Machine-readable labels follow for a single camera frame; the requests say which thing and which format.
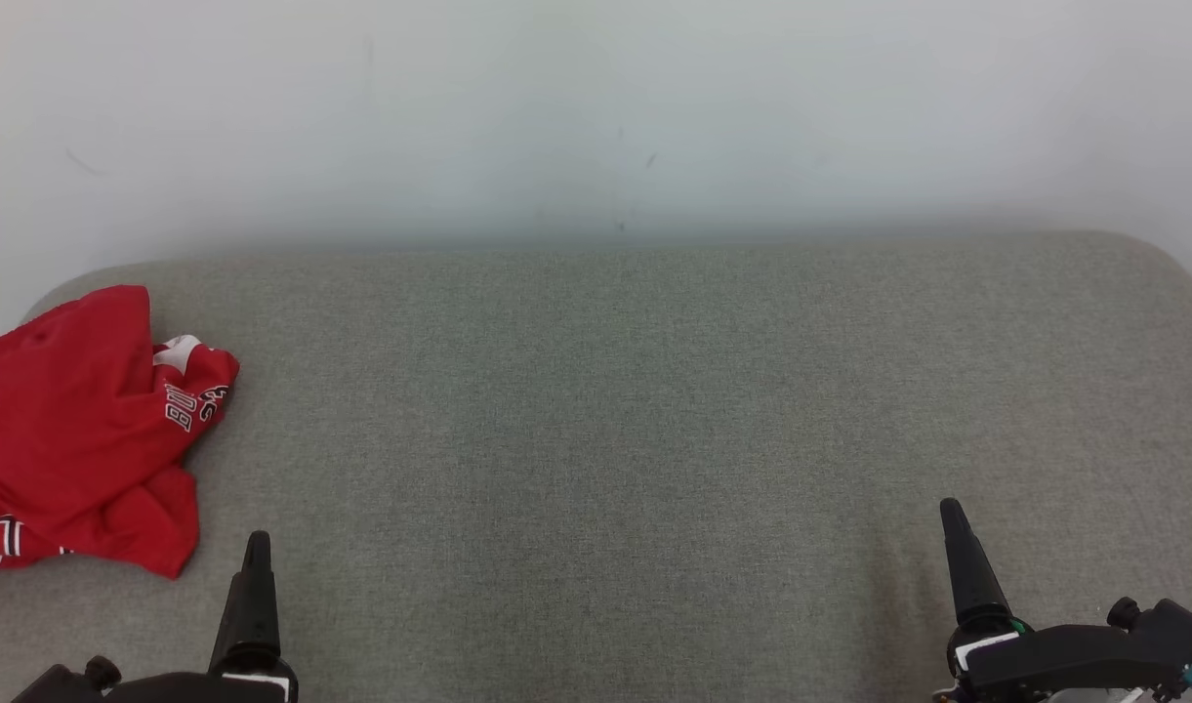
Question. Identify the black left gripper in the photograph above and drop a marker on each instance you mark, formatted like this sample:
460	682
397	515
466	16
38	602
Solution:
195	689

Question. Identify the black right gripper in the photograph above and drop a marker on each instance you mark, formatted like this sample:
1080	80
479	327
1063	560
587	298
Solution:
1045	659

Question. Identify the red Bulls jersey white sleeves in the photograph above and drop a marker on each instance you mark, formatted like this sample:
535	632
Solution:
190	402

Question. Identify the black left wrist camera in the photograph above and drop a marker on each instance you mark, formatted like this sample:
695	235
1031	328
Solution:
63	686

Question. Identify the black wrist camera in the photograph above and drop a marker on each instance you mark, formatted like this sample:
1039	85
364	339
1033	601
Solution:
1176	635
63	686

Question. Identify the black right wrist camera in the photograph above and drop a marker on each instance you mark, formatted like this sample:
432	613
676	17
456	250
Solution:
1176	635

